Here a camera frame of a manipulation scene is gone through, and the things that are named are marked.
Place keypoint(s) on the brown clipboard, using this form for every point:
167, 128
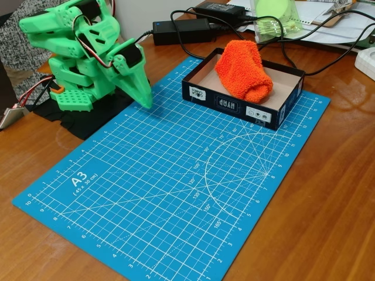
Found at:
328, 19

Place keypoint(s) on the green transparent plastic bag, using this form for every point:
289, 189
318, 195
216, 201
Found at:
275, 17

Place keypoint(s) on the large black power adapter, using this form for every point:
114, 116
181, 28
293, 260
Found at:
181, 30

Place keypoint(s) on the orange fuzzy sock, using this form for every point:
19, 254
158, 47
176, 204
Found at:
243, 70

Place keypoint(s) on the green circuit board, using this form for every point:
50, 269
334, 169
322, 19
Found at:
369, 39

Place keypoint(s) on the green gripper black servo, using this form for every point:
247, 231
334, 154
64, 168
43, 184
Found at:
132, 74

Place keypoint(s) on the orange plastic clip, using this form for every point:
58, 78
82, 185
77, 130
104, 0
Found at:
57, 89

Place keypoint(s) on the silver circuit board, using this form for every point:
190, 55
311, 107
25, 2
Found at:
10, 117

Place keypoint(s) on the white paper sheets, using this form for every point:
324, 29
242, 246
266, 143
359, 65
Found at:
325, 32

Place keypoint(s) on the green 3D-printed robot arm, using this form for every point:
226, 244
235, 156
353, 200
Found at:
70, 99

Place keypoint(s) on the slim black power adapter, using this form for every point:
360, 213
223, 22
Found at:
219, 8

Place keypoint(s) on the blue A3 cutting mat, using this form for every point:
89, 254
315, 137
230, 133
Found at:
175, 175

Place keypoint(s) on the grey speckled fabric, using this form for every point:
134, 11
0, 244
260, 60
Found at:
14, 41

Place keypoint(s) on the dark blue cardboard box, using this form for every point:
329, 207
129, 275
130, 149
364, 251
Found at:
205, 79

